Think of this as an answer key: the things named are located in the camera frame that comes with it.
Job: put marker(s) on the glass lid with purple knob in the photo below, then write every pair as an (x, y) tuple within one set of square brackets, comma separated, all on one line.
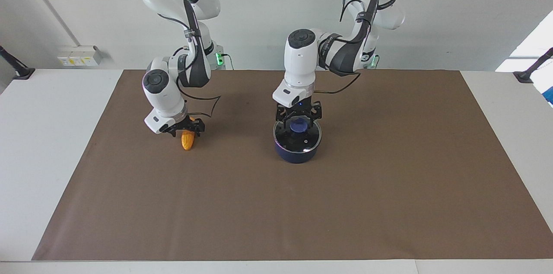
[(303, 144)]

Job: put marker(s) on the grey wall conduit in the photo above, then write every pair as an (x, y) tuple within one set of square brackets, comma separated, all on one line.
[(48, 4)]

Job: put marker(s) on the blue object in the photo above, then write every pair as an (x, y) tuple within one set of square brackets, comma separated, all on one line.
[(550, 97)]

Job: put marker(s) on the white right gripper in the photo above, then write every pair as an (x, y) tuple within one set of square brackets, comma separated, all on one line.
[(162, 122)]

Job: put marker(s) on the black clamp stand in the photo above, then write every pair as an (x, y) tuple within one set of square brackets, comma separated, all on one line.
[(525, 76), (23, 73)]

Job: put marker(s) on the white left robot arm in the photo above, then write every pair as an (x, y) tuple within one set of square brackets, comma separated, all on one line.
[(299, 62)]

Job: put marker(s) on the yellow toy corn cob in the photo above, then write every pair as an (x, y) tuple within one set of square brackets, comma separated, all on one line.
[(187, 142)]

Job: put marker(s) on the white wall socket box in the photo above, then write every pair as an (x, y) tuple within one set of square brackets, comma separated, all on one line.
[(80, 56)]

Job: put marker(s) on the brown table mat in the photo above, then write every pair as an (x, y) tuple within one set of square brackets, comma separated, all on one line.
[(302, 213)]

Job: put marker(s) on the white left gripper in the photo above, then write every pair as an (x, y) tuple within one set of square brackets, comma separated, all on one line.
[(288, 94)]

